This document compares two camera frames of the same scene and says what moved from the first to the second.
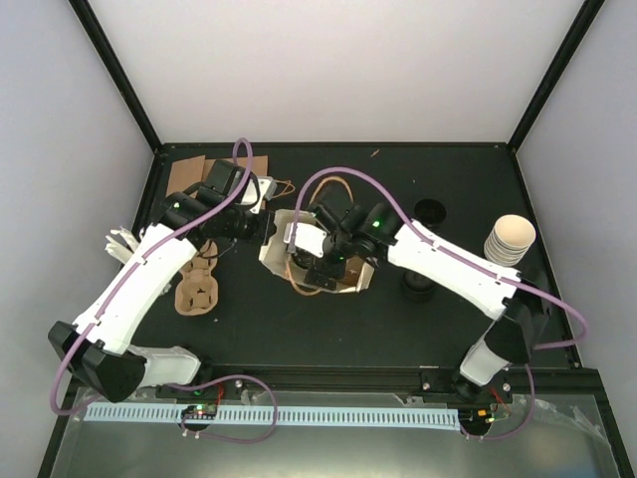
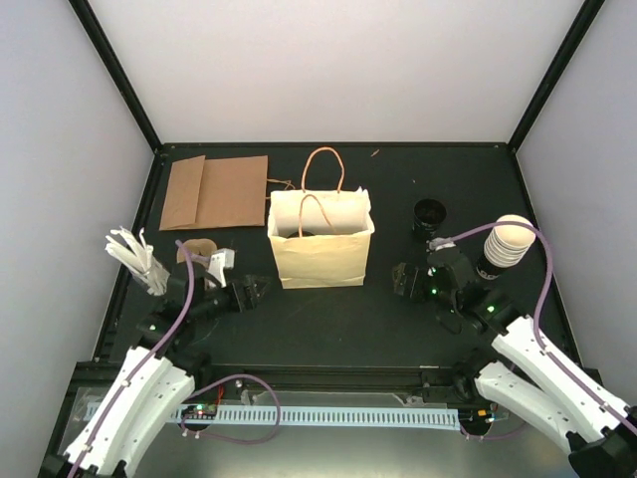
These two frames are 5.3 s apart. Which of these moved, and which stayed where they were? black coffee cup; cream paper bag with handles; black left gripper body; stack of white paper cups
Moved: black left gripper body; cream paper bag with handles
Stayed: black coffee cup; stack of white paper cups
